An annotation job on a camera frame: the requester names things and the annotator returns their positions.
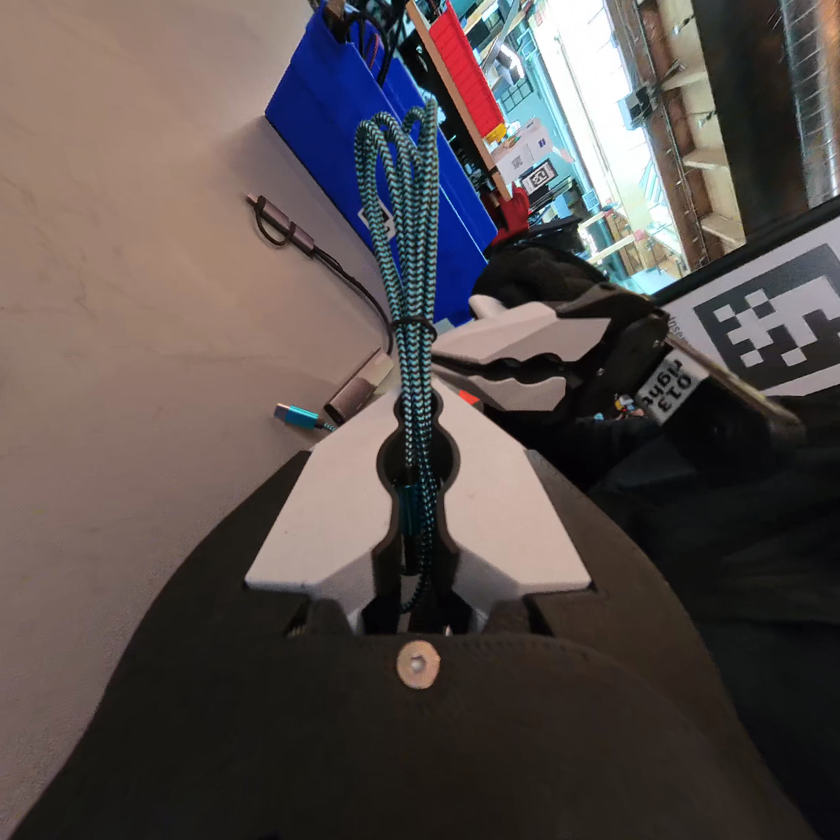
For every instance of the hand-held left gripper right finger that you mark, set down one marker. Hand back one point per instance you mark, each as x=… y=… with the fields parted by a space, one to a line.
x=518 y=525

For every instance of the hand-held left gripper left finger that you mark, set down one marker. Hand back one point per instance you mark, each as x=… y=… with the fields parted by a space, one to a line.
x=315 y=525

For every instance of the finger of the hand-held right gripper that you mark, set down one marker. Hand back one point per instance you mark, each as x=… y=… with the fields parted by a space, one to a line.
x=525 y=397
x=512 y=334

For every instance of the black twist tie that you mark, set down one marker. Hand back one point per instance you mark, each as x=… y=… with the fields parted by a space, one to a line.
x=434 y=333

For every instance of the blue bin with square tag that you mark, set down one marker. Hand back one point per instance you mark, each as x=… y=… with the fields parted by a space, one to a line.
x=328 y=131

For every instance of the person's right hand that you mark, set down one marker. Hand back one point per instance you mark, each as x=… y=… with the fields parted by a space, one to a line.
x=531 y=275

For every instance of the red storage bin rack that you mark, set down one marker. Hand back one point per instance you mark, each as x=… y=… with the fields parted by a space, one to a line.
x=466 y=72

